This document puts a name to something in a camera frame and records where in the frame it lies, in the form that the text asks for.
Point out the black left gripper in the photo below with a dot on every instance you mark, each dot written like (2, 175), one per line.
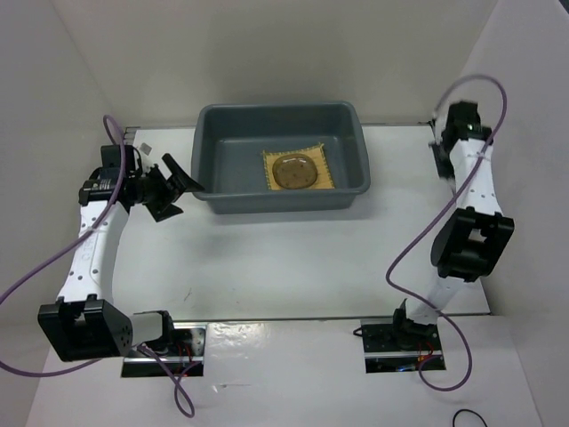
(172, 189)

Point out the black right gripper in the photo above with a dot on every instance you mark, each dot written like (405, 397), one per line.
(444, 171)

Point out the yellow woven bamboo mat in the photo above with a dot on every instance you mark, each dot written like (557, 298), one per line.
(297, 169)

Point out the clear glass plate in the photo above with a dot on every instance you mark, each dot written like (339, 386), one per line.
(293, 171)

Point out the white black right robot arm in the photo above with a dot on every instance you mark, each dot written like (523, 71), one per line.
(473, 238)

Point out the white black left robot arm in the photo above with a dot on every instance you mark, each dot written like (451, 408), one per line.
(83, 323)

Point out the grey plastic bin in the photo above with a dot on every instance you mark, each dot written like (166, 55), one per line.
(234, 143)

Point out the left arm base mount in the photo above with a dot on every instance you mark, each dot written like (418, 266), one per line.
(184, 355)

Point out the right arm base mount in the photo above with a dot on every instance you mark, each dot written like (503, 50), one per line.
(386, 352)

